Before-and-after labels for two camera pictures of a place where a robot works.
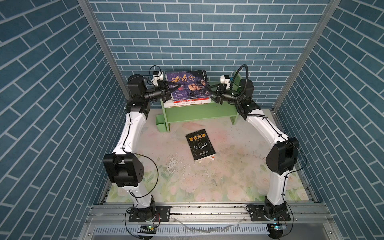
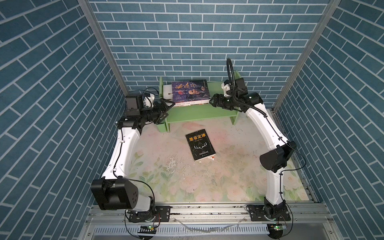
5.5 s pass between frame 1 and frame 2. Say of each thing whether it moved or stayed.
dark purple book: moved
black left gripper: moved
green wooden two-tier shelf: moved
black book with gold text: stayed
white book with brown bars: stayed
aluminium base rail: stayed
